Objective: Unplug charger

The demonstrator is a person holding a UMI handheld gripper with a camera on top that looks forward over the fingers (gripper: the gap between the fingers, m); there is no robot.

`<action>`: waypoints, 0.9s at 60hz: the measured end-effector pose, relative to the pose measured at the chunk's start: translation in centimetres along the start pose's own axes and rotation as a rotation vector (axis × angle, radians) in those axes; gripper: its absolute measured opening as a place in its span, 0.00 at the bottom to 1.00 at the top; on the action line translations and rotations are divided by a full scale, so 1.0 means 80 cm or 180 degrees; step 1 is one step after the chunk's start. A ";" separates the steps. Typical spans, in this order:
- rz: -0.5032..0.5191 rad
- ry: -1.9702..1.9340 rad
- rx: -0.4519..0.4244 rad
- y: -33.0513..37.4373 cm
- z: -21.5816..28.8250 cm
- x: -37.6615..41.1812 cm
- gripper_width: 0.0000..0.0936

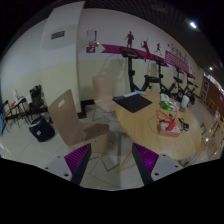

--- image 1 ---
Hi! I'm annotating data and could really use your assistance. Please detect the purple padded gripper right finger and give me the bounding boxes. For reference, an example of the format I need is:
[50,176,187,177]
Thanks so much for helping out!
[131,142,184,186]

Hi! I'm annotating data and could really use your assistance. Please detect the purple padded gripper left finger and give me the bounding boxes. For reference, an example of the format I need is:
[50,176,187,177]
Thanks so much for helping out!
[43,143,93,186]

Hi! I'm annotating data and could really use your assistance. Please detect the round wooden table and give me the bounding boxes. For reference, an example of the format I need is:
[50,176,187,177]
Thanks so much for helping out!
[116,92,202,161]

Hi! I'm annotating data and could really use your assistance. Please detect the pink power strip box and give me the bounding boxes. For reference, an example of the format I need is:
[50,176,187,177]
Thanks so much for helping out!
[158,122,181,137]

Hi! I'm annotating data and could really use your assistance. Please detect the near beige wooden chair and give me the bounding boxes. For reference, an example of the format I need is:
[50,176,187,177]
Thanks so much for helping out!
[48,90,109,154]

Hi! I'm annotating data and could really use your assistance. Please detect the beige wooden chair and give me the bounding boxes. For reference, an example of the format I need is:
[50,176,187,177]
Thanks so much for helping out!
[48,90,109,154]
[92,75,116,118]

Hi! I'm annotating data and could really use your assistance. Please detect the black laptop mat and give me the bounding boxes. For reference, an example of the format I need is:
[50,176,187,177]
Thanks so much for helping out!
[113,94,151,113]

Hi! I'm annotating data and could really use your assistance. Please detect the green packet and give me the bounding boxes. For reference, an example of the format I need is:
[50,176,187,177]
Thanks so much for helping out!
[160,101,176,111]

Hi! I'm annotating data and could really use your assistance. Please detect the blue and orange pens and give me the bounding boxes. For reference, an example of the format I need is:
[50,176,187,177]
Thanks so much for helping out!
[135,90,148,96]

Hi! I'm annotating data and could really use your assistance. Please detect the white cup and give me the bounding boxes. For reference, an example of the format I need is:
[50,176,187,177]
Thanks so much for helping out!
[181,95,189,109]

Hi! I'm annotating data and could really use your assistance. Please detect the small black side table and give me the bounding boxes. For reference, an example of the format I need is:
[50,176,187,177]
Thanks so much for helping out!
[0,97,47,124]

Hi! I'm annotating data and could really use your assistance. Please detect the black bag on side table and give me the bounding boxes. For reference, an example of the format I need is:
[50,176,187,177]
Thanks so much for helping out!
[30,85,42,107]

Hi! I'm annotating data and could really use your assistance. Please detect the middle black exercise bike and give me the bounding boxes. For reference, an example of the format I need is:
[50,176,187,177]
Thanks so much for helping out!
[154,56,183,100]

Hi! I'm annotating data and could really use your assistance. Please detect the black exercise bike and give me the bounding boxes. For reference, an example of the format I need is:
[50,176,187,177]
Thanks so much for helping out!
[154,56,183,100]
[119,47,161,93]
[182,71,197,105]

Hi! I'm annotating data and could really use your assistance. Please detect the far beige wooden chair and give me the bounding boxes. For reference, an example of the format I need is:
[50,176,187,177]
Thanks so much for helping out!
[92,75,116,118]

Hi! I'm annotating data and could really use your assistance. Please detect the right black exercise bike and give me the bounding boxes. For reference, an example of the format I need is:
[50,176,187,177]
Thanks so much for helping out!
[182,71,197,105]

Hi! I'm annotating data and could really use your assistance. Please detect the left black exercise bike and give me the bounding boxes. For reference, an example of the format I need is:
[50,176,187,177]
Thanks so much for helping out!
[119,47,161,93]

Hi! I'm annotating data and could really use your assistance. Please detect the black cable on table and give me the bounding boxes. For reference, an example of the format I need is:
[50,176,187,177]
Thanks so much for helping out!
[177,117,190,132]

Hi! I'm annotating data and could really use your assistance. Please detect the wall poster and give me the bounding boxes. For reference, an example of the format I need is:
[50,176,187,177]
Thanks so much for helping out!
[86,30,99,53]

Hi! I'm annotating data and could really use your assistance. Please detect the wall air vent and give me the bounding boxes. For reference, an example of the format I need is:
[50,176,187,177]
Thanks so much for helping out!
[51,31,65,40]

